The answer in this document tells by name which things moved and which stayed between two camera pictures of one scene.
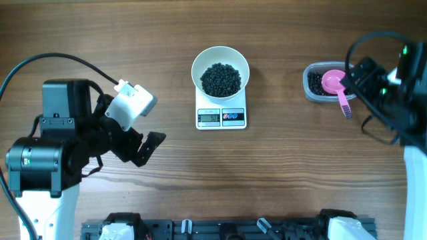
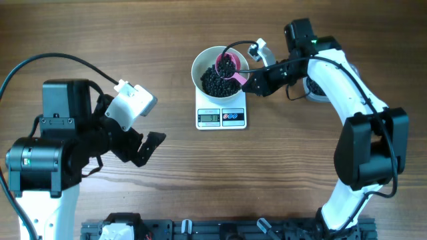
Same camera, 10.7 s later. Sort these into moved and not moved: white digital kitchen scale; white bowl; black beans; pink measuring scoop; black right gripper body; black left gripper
Moved: black right gripper body; pink measuring scoop
Not moved: black left gripper; white digital kitchen scale; white bowl; black beans
